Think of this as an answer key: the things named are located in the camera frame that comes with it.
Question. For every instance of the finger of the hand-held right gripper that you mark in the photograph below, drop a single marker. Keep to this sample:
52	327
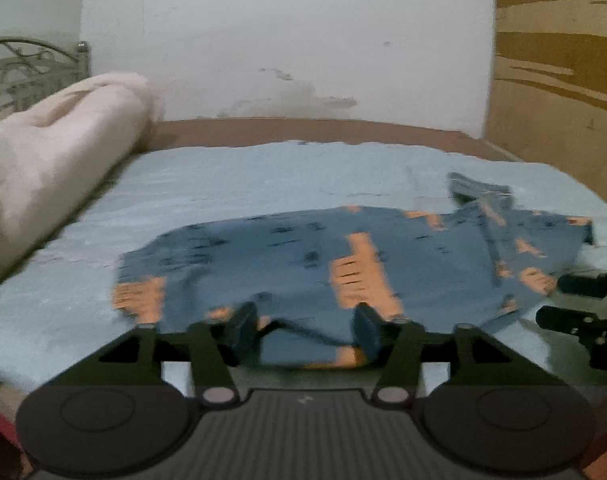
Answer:
573	322
591	284

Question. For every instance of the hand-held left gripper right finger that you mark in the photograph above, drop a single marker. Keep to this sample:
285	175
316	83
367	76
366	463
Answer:
367	332

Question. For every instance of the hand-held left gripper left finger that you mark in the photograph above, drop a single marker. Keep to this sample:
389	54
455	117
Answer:
244	332

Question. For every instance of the blue pants with orange print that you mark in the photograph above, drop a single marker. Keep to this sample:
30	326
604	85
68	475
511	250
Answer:
303	270

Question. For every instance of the light blue bedsheet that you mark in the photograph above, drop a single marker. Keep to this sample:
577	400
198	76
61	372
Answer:
263	180

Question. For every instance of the brown mattress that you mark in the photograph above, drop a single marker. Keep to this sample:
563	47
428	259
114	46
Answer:
303	131

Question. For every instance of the wooden plywood cabinet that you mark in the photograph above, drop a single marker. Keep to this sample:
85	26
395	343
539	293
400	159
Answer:
553	70

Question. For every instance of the rolled cream blanket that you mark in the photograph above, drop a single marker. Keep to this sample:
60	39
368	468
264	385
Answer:
48	170

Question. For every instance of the metal scrollwork bed headboard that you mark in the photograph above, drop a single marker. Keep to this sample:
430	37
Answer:
23	72

